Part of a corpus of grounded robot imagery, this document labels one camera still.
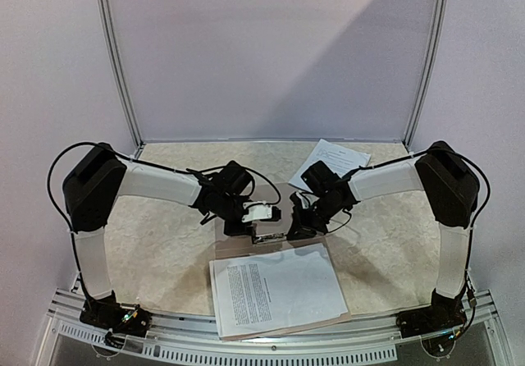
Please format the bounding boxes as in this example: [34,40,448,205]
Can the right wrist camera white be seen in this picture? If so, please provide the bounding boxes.
[290,191,313,212]

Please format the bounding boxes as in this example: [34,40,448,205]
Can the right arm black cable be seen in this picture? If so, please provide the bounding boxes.
[327,148,493,342]

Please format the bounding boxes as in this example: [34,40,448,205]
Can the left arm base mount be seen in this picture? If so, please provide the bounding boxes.
[80,298,152,337]

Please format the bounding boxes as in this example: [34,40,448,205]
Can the aluminium front rail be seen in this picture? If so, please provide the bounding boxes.
[48,290,492,344]

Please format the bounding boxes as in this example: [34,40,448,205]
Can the perforated metal strip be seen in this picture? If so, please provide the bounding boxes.
[49,323,399,365]

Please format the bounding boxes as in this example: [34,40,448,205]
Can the left aluminium frame post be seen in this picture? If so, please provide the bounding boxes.
[97,0,144,157]

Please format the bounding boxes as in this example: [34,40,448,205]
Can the stack of printed papers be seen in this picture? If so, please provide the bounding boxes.
[288,140,371,192]

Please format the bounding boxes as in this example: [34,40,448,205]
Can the right aluminium frame post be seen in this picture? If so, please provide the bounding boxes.
[402,0,447,149]

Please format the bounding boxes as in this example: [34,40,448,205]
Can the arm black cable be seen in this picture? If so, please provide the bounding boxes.
[327,148,493,342]
[47,141,282,268]

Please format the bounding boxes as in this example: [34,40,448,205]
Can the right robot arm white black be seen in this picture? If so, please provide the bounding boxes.
[286,140,480,330]

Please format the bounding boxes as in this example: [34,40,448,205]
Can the aluminium frame post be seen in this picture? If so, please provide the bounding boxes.
[97,0,144,157]
[402,0,447,149]

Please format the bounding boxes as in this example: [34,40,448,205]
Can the printed paper sheet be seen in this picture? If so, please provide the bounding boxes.
[208,241,350,339]

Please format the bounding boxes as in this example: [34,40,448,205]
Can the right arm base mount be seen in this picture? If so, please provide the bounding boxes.
[395,291,477,340]

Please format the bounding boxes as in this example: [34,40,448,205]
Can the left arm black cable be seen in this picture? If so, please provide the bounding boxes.
[47,141,282,268]

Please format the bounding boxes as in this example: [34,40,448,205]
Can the translucent brown folder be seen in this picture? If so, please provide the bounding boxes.
[212,180,352,341]

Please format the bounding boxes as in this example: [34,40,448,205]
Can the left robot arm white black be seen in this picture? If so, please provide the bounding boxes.
[62,143,254,328]

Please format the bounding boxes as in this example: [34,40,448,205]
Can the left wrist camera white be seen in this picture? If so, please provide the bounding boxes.
[241,202,281,223]

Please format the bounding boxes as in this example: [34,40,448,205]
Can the metal folder clip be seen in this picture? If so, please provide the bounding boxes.
[251,232,286,245]

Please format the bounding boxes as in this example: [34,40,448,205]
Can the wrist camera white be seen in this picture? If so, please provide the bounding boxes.
[290,191,313,212]
[241,202,281,223]

